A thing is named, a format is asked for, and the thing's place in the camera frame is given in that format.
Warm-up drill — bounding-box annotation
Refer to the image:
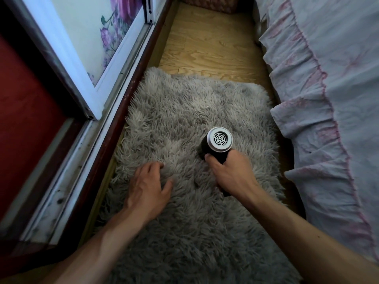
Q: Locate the person's left hand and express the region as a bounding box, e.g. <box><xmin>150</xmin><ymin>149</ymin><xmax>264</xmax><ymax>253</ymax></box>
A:
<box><xmin>124</xmin><ymin>162</ymin><xmax>175</xmax><ymax>224</ymax></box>

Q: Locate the person's right hand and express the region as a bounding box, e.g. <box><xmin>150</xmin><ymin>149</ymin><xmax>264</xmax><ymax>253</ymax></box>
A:
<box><xmin>204</xmin><ymin>149</ymin><xmax>262</xmax><ymax>203</ymax></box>

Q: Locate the black hair dryer white grille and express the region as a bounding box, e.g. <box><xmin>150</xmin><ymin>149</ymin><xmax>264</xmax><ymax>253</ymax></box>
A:
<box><xmin>197</xmin><ymin>127</ymin><xmax>235</xmax><ymax>197</ymax></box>

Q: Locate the person's left forearm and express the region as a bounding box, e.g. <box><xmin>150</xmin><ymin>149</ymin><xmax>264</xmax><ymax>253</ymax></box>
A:
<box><xmin>49</xmin><ymin>204</ymin><xmax>148</xmax><ymax>284</ymax></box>

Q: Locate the person's right forearm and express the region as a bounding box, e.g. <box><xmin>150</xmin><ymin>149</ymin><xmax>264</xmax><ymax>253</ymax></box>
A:
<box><xmin>245</xmin><ymin>186</ymin><xmax>379</xmax><ymax>284</ymax></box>

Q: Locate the grey shaggy rug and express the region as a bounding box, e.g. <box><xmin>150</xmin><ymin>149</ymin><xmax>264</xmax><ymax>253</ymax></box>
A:
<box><xmin>97</xmin><ymin>66</ymin><xmax>301</xmax><ymax>284</ymax></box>

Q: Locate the metal sliding door track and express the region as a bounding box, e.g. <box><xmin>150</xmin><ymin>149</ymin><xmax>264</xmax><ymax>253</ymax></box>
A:
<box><xmin>0</xmin><ymin>22</ymin><xmax>154</xmax><ymax>244</ymax></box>

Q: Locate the pale ruffled bed skirt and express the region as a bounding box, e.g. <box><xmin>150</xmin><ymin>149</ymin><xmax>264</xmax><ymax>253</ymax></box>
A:
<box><xmin>254</xmin><ymin>0</ymin><xmax>379</xmax><ymax>264</ymax></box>

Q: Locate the red door panel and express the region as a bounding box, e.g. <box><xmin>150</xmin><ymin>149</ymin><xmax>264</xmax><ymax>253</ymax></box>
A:
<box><xmin>0</xmin><ymin>34</ymin><xmax>70</xmax><ymax>223</ymax></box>

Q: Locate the patterned pink box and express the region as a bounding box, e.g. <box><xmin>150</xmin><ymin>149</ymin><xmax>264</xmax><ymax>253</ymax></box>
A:
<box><xmin>178</xmin><ymin>0</ymin><xmax>240</xmax><ymax>14</ymax></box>

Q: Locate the white sliding door floral glass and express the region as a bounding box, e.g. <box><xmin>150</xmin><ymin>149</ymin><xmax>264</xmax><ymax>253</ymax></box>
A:
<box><xmin>16</xmin><ymin>0</ymin><xmax>174</xmax><ymax>121</ymax></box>

